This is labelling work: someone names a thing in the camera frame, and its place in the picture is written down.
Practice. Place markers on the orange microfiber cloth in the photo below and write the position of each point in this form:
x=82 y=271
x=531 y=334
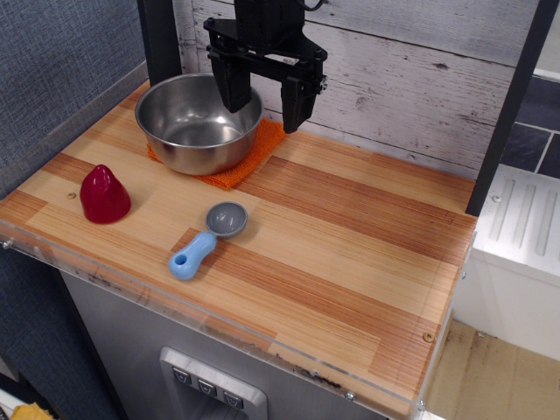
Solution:
x=245 y=162

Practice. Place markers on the white plastic box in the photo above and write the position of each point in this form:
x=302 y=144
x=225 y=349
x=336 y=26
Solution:
x=510 y=282

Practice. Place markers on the red toy strawberry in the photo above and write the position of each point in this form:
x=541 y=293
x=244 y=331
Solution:
x=103 y=197

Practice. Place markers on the black frame post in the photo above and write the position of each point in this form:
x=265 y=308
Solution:
x=160 y=40
x=530 y=53

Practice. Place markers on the yellow object bottom left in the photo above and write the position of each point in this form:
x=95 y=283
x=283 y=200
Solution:
x=30 y=412

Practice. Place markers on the blue grey measuring scoop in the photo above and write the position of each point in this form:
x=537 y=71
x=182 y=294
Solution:
x=223 y=220

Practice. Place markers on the silver toy fridge cabinet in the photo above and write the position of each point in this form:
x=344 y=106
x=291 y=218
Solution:
x=129 y=339

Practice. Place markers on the ice dispenser button panel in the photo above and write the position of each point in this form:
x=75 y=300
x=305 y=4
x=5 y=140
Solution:
x=199 y=391

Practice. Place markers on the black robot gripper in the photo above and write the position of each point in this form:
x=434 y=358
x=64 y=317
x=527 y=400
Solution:
x=266 y=38

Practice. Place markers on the black right frame post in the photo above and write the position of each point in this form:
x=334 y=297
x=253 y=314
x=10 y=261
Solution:
x=530 y=53

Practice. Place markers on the stainless steel bowl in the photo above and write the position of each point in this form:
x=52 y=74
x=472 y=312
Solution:
x=190 y=98

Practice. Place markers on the black left frame post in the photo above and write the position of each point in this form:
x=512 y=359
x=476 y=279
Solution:
x=160 y=40

